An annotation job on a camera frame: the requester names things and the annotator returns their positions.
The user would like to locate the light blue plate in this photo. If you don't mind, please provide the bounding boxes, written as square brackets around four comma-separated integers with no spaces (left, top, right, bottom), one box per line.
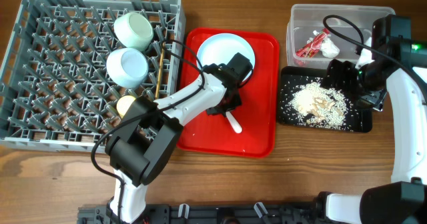
[197,33,256,67]

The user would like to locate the white plastic fork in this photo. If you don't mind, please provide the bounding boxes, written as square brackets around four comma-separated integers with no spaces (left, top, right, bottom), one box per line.
[226,111,243,133]

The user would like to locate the white tissue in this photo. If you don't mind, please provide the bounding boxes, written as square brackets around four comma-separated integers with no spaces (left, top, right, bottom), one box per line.
[312,34,340,59]

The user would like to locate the rice food scraps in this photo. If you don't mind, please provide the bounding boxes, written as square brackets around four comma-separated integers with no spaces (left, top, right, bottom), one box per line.
[277,79,360,131]

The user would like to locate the red snack wrapper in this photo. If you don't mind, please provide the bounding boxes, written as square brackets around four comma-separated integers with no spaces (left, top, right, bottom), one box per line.
[296,28,330,58]

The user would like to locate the wooden chopstick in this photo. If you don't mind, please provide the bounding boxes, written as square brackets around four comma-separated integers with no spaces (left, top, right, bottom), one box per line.
[155,41,165,99]

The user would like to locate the light blue bowl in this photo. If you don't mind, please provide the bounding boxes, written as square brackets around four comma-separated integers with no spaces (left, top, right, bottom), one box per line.
[106,48,149,88]

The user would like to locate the green bowl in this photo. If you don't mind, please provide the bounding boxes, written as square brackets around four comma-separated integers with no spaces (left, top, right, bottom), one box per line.
[113,12,153,51]

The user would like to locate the yellow plastic cup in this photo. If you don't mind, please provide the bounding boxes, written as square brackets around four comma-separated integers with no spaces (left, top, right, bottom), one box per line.
[116,95,136,118]

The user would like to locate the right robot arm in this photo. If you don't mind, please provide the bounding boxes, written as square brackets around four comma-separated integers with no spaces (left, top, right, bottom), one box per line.
[321,15,426,223]

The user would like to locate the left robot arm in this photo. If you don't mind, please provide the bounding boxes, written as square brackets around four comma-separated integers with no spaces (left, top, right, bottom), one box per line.
[105,53,254,223]

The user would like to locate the grey dishwasher rack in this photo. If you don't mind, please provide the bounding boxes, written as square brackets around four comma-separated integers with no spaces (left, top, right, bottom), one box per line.
[1,0,186,152]

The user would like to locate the red plastic tray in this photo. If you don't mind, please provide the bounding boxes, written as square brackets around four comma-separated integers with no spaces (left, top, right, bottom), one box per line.
[177,27,280,158]

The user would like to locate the black plastic tray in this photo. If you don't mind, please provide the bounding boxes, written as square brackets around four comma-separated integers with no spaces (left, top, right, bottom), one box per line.
[277,67,372,133]

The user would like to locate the clear plastic bin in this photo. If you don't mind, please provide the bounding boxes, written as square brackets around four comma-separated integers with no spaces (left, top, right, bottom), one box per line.
[286,4,396,69]

